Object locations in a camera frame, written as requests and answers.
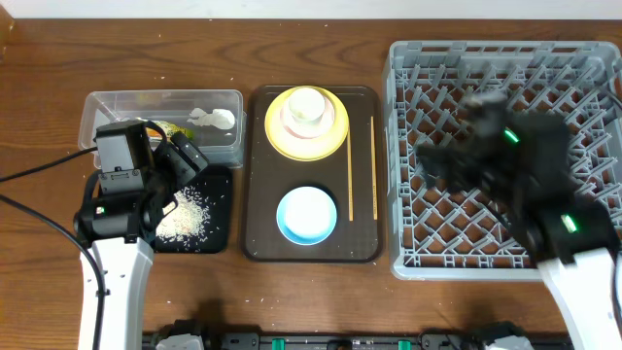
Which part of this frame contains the pink small plate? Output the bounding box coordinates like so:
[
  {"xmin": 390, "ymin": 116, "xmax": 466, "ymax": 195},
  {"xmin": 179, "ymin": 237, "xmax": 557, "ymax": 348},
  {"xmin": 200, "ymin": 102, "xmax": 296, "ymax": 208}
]
[{"xmin": 280, "ymin": 96, "xmax": 335, "ymax": 139}]

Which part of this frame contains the light blue bowl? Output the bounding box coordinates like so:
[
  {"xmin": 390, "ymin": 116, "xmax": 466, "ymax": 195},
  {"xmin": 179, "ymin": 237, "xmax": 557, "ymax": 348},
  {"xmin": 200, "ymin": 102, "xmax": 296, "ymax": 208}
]
[{"xmin": 276, "ymin": 186, "xmax": 338, "ymax": 246}]

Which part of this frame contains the white paper cup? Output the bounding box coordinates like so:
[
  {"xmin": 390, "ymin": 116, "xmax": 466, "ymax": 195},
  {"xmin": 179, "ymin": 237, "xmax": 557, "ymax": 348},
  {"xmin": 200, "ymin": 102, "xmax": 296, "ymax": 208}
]
[{"xmin": 287, "ymin": 87, "xmax": 326, "ymax": 124}]

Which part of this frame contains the clear plastic waste bin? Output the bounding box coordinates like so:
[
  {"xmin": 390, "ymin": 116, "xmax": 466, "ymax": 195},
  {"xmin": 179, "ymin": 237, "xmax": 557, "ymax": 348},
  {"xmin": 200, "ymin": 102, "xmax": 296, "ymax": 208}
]
[{"xmin": 78, "ymin": 89, "xmax": 246, "ymax": 168}]

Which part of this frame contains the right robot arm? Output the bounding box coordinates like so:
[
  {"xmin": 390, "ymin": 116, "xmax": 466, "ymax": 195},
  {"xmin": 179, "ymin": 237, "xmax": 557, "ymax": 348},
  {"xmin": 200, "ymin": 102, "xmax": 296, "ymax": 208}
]
[{"xmin": 416, "ymin": 93, "xmax": 621, "ymax": 349}]

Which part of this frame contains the black plastic waste bin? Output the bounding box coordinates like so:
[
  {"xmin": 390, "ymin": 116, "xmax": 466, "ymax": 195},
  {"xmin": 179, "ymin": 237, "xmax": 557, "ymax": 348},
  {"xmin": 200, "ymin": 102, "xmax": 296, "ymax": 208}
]
[{"xmin": 155, "ymin": 166, "xmax": 233, "ymax": 254}]

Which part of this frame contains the dark brown serving tray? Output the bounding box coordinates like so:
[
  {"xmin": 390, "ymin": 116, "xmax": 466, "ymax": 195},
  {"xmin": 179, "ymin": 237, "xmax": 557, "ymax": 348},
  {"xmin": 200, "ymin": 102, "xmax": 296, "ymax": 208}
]
[{"xmin": 240, "ymin": 86, "xmax": 384, "ymax": 263}]

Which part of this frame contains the yellow plastic plate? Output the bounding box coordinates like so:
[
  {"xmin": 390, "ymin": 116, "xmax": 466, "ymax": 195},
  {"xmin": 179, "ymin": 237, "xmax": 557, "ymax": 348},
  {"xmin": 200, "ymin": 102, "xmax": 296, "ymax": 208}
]
[{"xmin": 264, "ymin": 86, "xmax": 349, "ymax": 161}]

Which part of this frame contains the pile of white rice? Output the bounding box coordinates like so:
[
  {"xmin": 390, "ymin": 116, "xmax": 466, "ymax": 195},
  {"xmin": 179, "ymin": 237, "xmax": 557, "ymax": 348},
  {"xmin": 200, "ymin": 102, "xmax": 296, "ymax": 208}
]
[{"xmin": 155, "ymin": 186, "xmax": 226, "ymax": 247}]

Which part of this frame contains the grey plastic dishwasher rack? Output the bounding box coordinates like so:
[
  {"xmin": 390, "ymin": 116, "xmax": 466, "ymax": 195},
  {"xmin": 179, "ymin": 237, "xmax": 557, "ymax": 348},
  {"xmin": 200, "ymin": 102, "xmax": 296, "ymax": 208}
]
[{"xmin": 383, "ymin": 41, "xmax": 621, "ymax": 281}]

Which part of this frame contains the green orange snack wrapper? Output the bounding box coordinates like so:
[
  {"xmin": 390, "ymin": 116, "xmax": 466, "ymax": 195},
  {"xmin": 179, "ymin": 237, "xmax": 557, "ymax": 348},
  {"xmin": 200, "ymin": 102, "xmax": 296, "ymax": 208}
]
[{"xmin": 147, "ymin": 121, "xmax": 194, "ymax": 142}]

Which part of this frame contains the white tissue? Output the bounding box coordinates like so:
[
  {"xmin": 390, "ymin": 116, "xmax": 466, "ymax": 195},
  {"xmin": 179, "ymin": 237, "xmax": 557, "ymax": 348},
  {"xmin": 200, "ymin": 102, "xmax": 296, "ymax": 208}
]
[{"xmin": 188, "ymin": 108, "xmax": 236, "ymax": 130}]

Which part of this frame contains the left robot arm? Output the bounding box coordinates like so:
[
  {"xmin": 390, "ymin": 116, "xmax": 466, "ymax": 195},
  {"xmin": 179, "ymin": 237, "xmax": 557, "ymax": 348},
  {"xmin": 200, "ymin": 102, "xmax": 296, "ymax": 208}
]
[{"xmin": 74, "ymin": 120, "xmax": 208, "ymax": 349}]

